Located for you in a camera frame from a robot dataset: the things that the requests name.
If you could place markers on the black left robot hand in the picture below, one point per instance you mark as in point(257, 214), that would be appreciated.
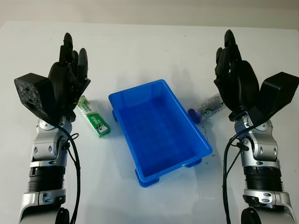
point(66, 79)

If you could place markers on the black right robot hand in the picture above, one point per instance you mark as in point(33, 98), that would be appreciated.
point(238, 84)

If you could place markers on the clear tube with blue cap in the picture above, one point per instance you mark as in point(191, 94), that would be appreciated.
point(208, 108)

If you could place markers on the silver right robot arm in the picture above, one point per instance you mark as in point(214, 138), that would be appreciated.
point(261, 151)

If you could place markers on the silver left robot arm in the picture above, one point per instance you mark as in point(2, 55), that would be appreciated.
point(44, 151)

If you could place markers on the blue plastic tray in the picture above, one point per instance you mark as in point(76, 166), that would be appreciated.
point(158, 135)

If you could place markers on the green toothpaste box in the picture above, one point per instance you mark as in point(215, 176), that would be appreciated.
point(95, 121)

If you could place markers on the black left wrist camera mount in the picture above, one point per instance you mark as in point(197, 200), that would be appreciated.
point(32, 93)

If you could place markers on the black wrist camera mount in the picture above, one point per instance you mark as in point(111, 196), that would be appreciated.
point(32, 93)
point(278, 93)

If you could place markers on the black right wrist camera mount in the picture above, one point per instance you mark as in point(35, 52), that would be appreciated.
point(278, 93)

